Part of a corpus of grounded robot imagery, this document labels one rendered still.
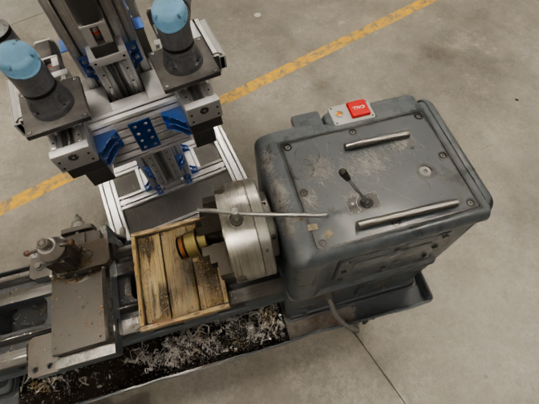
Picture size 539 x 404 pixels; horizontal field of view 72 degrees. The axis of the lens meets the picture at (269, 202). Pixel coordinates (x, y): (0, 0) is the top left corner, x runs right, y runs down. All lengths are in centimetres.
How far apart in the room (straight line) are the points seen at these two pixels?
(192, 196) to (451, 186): 155
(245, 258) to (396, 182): 47
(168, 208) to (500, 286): 199
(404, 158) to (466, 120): 200
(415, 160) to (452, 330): 140
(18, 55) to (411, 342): 216
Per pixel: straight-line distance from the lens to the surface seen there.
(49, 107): 150
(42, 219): 284
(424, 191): 111
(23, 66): 141
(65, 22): 154
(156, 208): 230
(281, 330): 162
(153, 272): 140
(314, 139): 114
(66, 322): 138
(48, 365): 146
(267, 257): 106
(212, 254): 114
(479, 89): 339
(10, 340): 159
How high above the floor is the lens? 216
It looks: 62 degrees down
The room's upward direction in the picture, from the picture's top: 3 degrees counter-clockwise
